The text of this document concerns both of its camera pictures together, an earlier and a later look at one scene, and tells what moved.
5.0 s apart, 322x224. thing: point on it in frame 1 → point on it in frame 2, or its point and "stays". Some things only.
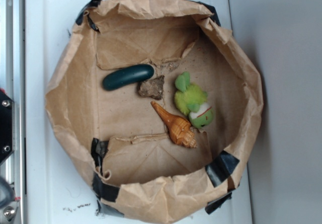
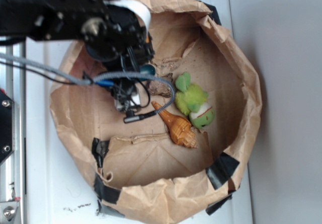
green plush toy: x=191 y=99 stays
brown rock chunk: x=152 y=87 → x=156 y=87
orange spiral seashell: x=179 y=129 stays
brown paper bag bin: x=158 y=106 stays
